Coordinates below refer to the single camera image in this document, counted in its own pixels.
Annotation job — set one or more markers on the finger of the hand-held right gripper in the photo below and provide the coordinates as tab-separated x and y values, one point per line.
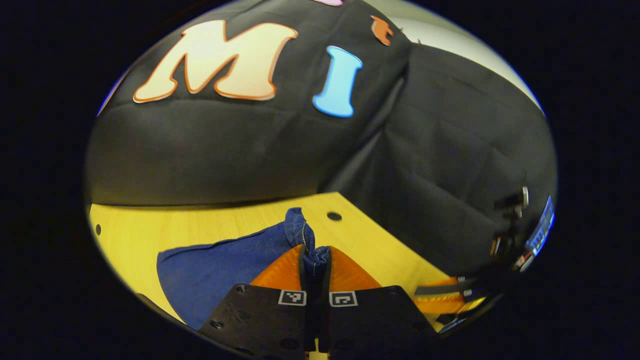
440	302

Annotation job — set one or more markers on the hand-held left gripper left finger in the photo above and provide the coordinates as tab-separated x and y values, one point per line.
303	275

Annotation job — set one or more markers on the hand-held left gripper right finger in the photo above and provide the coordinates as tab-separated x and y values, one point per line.
326	280

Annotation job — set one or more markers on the blue denim jeans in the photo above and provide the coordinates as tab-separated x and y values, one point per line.
215	275

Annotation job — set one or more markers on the blue lit screen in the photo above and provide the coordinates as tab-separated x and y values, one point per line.
542	232

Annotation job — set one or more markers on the black backdrop cloth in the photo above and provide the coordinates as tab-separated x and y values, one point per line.
250	150

